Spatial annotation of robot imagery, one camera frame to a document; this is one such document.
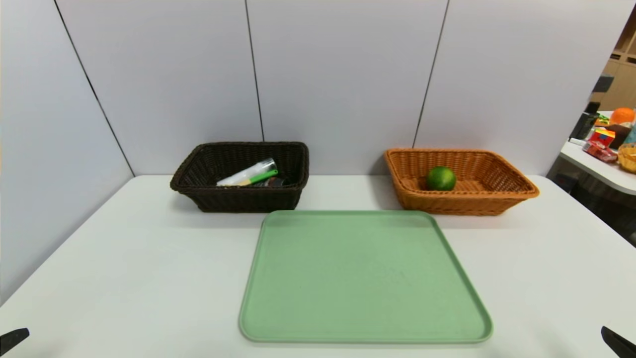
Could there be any yellow pasta spoon green handle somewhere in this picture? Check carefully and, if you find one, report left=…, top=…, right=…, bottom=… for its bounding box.
left=238, top=169, right=280, bottom=187

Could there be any translucent white plastic bottle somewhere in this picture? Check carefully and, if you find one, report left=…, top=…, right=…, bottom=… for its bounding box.
left=216, top=158, right=277, bottom=187

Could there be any green lime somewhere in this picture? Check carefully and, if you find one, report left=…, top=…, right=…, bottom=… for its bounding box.
left=426, top=166, right=457, bottom=191

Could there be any dark brown wicker basket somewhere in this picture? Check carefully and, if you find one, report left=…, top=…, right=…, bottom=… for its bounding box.
left=170, top=142, right=310, bottom=213

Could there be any orange wicker basket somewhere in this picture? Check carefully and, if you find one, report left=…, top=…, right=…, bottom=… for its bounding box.
left=384, top=148, right=541, bottom=217

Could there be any light green plastic tray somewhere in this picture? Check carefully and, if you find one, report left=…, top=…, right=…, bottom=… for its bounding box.
left=238, top=209, right=494, bottom=345

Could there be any black upright bottle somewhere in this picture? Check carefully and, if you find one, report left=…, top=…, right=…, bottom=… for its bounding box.
left=570, top=102, right=602, bottom=141

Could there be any white side table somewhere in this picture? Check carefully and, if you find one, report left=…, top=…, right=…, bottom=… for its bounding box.
left=560, top=110, right=636, bottom=195

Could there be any red snack packet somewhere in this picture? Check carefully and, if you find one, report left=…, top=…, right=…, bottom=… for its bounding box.
left=584, top=141, right=619, bottom=163

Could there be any red yellow toy box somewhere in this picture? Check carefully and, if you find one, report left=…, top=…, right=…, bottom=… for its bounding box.
left=590, top=128, right=617, bottom=149

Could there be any dark brown box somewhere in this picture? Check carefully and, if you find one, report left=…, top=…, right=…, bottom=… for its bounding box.
left=605, top=124, right=633, bottom=149

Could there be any yellow bowl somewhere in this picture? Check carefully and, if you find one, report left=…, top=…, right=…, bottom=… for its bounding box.
left=618, top=143, right=636, bottom=174

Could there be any wooden shelf unit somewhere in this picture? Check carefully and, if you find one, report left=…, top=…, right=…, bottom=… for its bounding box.
left=591, top=10, right=636, bottom=111

